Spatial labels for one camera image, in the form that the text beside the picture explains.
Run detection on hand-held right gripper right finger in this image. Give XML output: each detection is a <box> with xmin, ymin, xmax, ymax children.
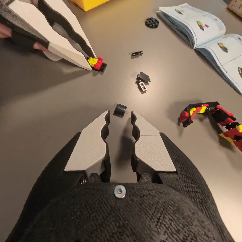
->
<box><xmin>131</xmin><ymin>111</ymin><xmax>176</xmax><ymax>173</ymax></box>

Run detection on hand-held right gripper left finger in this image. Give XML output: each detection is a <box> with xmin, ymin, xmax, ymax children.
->
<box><xmin>64</xmin><ymin>110</ymin><xmax>111</xmax><ymax>173</ymax></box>

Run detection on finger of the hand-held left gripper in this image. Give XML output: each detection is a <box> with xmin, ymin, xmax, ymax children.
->
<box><xmin>38</xmin><ymin>0</ymin><xmax>98</xmax><ymax>59</ymax></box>
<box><xmin>8</xmin><ymin>0</ymin><xmax>93</xmax><ymax>71</ymax></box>

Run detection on yellow plastic parts bin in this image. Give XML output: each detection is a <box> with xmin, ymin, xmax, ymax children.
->
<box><xmin>69</xmin><ymin>0</ymin><xmax>110</xmax><ymax>12</ymax></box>

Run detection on small black red lego assembly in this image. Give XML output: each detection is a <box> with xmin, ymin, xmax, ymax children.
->
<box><xmin>87</xmin><ymin>57</ymin><xmax>107</xmax><ymax>72</ymax></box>

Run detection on red yellow black lego model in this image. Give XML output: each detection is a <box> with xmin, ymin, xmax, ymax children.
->
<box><xmin>178</xmin><ymin>101</ymin><xmax>242</xmax><ymax>152</ymax></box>

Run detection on black round lego plate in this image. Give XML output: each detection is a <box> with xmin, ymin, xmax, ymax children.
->
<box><xmin>145</xmin><ymin>17</ymin><xmax>160</xmax><ymax>29</ymax></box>

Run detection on lego instruction booklet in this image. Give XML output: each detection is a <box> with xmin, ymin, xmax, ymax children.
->
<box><xmin>157</xmin><ymin>3</ymin><xmax>242</xmax><ymax>94</ymax></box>

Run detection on orange lego box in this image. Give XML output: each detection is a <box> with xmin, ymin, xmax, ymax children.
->
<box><xmin>227</xmin><ymin>0</ymin><xmax>242</xmax><ymax>18</ymax></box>

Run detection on person's left hand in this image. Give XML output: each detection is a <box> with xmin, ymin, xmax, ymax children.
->
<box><xmin>0</xmin><ymin>25</ymin><xmax>50</xmax><ymax>53</ymax></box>

